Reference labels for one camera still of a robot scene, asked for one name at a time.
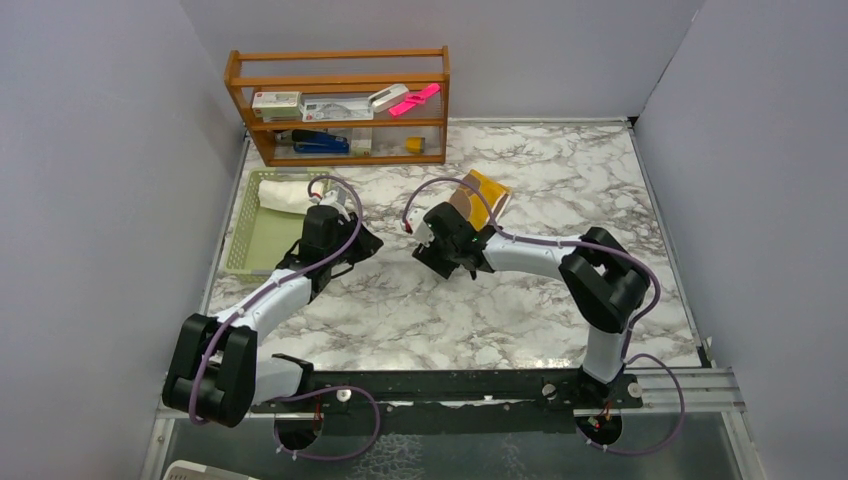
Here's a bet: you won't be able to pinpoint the white small box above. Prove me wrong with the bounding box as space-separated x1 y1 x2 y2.
349 128 373 157

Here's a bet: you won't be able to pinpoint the yellow small object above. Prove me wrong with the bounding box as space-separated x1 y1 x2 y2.
405 136 426 155

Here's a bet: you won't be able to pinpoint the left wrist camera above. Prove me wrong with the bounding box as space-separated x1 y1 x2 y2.
310 186 349 220

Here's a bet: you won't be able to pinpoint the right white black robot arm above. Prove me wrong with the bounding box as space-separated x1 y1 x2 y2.
403 202 659 407

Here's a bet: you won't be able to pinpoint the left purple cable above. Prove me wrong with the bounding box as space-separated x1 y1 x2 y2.
187 174 384 463

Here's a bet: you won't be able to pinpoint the white towel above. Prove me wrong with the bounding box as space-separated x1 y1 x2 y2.
257 180 314 215

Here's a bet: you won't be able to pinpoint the blue stapler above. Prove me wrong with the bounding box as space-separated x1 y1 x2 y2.
274 129 350 154

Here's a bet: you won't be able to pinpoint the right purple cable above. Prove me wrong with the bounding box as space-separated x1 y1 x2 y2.
401 176 687 458

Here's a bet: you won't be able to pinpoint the white green box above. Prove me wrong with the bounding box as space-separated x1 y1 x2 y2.
251 91 302 121

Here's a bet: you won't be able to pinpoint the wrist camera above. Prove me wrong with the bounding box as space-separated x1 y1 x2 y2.
401 208 431 242
310 186 349 220

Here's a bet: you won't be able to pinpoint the purple cable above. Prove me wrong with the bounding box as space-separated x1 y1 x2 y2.
401 176 687 458
187 174 384 463

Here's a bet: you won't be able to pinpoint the green plastic basket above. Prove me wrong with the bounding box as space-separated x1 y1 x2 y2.
220 168 328 284

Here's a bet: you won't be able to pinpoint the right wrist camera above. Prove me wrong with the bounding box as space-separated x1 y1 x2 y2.
401 208 431 242

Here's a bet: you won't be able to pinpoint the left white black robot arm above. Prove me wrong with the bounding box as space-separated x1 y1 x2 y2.
161 205 383 427

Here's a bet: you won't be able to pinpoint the wooden shelf rack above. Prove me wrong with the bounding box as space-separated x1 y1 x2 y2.
223 46 451 167

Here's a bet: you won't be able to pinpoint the white stapler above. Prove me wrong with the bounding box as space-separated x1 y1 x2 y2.
367 83 409 114

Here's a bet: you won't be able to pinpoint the brown yellow towels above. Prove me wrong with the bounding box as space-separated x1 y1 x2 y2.
449 169 512 231

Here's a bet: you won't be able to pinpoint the white flat package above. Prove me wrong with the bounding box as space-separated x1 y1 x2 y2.
301 97 374 122

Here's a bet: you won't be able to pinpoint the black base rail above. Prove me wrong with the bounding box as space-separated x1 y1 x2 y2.
249 368 643 436

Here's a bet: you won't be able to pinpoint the pink plastic tool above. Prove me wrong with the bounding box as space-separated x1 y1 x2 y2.
389 83 441 118

